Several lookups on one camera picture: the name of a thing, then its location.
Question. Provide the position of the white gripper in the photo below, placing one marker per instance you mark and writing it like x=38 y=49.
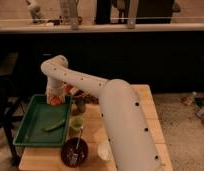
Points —
x=55 y=92

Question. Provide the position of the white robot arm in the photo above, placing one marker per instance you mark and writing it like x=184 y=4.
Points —
x=129 y=136

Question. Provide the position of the green plastic tray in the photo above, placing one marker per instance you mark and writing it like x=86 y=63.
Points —
x=40 y=114

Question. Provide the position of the orange red bowl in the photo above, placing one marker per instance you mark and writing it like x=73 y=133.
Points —
x=70 y=90

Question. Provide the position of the pile of brown nuts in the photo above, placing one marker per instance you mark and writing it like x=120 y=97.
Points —
x=86 y=99

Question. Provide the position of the small dark jar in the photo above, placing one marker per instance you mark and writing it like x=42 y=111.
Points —
x=81 y=105

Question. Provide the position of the small green cup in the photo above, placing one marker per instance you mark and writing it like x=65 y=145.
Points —
x=76 y=123

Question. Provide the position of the black chair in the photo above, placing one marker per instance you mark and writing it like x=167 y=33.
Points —
x=10 y=100

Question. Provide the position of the dark brown bowl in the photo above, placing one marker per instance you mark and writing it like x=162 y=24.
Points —
x=67 y=152

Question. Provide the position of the metal fork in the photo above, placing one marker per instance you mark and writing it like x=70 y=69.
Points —
x=75 y=152

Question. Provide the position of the white cup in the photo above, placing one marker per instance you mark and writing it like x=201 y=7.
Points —
x=104 y=151

